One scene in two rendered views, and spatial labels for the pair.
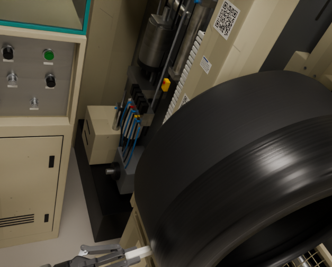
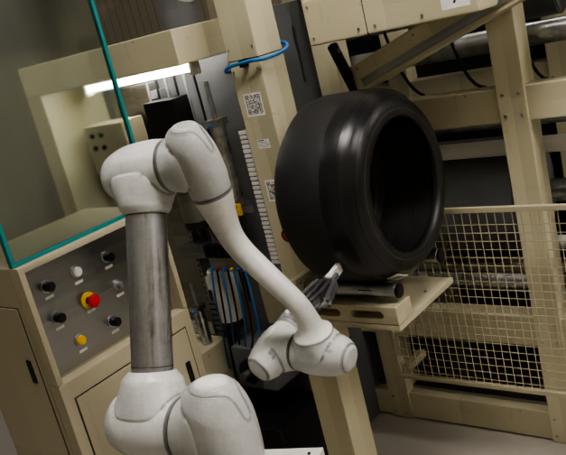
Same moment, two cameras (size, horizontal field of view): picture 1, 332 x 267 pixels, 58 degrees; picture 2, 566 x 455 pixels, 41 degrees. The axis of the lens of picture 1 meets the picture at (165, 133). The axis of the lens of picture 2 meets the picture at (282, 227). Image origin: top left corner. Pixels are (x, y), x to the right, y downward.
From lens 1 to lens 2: 1.72 m
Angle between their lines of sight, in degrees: 26
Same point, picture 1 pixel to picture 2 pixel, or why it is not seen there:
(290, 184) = (359, 125)
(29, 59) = (122, 256)
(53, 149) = (184, 351)
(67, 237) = not seen: outside the picture
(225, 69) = (279, 132)
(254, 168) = (338, 133)
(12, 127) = not seen: hidden behind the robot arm
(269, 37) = (288, 96)
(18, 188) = not seen: hidden behind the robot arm
